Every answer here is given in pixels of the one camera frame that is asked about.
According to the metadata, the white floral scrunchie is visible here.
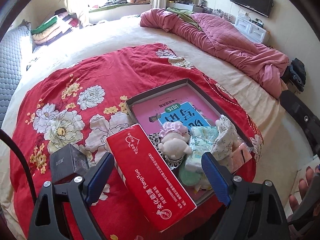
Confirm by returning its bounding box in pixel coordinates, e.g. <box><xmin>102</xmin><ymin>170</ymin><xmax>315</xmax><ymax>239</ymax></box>
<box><xmin>210</xmin><ymin>115</ymin><xmax>241</xmax><ymax>168</ymax></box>

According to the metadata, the green tissue pack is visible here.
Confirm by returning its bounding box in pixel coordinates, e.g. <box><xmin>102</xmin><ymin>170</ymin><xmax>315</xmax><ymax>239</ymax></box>
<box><xmin>185</xmin><ymin>136</ymin><xmax>213</xmax><ymax>173</ymax></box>
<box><xmin>191</xmin><ymin>126</ymin><xmax>219</xmax><ymax>141</ymax></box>

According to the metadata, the beige plush toy purple bow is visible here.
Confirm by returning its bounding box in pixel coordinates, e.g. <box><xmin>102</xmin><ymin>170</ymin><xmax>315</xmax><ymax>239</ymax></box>
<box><xmin>215</xmin><ymin>119</ymin><xmax>223</xmax><ymax>132</ymax></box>

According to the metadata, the plush toy pink dress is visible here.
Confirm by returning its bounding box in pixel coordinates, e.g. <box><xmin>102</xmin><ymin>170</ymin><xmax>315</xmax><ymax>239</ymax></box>
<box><xmin>158</xmin><ymin>121</ymin><xmax>192</xmax><ymax>160</ymax></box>

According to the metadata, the right hand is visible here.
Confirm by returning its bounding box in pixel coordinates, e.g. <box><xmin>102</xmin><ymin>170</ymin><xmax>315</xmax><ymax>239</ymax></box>
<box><xmin>289</xmin><ymin>166</ymin><xmax>319</xmax><ymax>212</ymax></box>

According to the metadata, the black cube box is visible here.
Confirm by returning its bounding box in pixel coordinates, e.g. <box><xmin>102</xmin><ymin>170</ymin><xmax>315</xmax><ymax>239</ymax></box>
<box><xmin>49</xmin><ymin>144</ymin><xmax>89</xmax><ymax>184</ymax></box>

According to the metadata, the mint green round puff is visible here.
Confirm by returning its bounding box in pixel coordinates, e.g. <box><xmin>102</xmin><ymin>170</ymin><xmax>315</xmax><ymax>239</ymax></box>
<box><xmin>178</xmin><ymin>164</ymin><xmax>202</xmax><ymax>186</ymax></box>

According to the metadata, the leopard print fabric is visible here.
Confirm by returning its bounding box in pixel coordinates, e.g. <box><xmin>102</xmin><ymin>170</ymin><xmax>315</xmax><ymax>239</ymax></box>
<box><xmin>147</xmin><ymin>132</ymin><xmax>187</xmax><ymax>170</ymax></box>

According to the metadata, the red floral bedsheet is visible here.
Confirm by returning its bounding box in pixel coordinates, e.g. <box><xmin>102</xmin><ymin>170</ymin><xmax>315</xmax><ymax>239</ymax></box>
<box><xmin>12</xmin><ymin>43</ymin><xmax>260</xmax><ymax>239</ymax></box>

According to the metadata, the flat cardboard tray box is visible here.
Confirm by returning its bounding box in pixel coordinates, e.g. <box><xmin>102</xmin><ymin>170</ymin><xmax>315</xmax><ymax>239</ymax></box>
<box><xmin>126</xmin><ymin>79</ymin><xmax>253</xmax><ymax>205</ymax></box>

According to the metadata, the pink and blue book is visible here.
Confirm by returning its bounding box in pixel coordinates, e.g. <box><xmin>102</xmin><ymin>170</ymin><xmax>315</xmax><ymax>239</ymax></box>
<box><xmin>130</xmin><ymin>84</ymin><xmax>220</xmax><ymax>134</ymax></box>

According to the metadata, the pink quilted duvet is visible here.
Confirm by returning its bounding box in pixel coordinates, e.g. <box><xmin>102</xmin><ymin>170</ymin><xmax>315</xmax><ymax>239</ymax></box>
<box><xmin>140</xmin><ymin>8</ymin><xmax>289</xmax><ymax>99</ymax></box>

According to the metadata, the dark clothes pile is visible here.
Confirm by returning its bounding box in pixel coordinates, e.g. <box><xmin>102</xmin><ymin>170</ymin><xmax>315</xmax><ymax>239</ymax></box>
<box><xmin>289</xmin><ymin>58</ymin><xmax>306</xmax><ymax>92</ymax></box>

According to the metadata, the stack of folded blankets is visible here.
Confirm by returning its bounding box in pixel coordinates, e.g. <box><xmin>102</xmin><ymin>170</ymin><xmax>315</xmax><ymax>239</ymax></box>
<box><xmin>31</xmin><ymin>8</ymin><xmax>81</xmax><ymax>46</ymax></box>

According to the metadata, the grey quilted headboard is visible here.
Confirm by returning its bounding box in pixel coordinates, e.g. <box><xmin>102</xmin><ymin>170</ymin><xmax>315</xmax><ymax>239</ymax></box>
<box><xmin>0</xmin><ymin>20</ymin><xmax>33</xmax><ymax>121</ymax></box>

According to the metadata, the white drawer cabinet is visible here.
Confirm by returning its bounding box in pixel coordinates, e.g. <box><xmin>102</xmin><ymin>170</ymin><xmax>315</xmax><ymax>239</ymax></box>
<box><xmin>234</xmin><ymin>16</ymin><xmax>270</xmax><ymax>45</ymax></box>

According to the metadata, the green blanket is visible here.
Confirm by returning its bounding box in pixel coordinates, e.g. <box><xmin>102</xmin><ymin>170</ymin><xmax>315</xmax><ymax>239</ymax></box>
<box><xmin>166</xmin><ymin>7</ymin><xmax>202</xmax><ymax>31</ymax></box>

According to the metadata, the black cable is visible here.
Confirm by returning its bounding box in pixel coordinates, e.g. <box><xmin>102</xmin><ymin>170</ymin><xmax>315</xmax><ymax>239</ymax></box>
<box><xmin>0</xmin><ymin>129</ymin><xmax>38</xmax><ymax>205</ymax></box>

